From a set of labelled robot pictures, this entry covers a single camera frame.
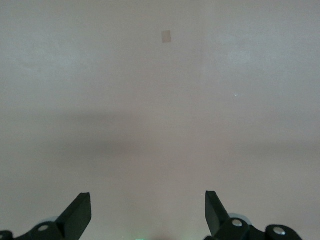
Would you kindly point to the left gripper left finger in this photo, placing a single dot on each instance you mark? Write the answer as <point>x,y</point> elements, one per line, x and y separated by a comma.
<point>75,217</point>

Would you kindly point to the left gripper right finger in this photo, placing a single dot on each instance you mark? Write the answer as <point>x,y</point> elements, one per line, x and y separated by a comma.
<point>217,217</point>

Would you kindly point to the brown tape patch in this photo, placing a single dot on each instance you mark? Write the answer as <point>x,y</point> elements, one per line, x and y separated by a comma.
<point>166,36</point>

